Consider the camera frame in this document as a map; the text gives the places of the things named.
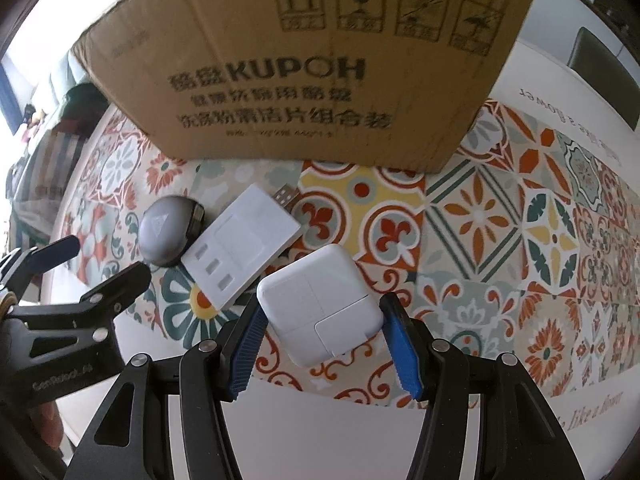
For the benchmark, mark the white square charger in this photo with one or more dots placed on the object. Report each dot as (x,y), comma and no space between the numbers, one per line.
(310,300)

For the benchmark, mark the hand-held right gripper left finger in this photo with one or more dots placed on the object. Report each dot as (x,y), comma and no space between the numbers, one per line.
(245,355)

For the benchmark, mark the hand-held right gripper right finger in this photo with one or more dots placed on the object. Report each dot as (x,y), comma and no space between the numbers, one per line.
(405,355)

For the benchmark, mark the dark dining chair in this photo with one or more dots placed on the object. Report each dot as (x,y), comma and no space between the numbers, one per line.
(600,65)

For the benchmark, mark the patterned table runner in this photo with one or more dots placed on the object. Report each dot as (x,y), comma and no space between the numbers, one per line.
(500,220)

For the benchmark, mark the dark grey round gadget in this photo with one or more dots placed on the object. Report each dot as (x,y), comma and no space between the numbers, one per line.
(165,230)

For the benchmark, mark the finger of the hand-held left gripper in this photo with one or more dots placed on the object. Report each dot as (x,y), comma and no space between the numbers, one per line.
(40,260)
(117,290)

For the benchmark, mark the striped fabric bag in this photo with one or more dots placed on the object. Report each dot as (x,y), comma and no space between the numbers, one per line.
(55,160)

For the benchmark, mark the white multi-port plug adapter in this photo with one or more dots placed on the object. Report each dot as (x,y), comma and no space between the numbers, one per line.
(235,245)

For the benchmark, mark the brown cardboard box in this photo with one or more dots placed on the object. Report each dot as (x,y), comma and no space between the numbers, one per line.
(300,85)

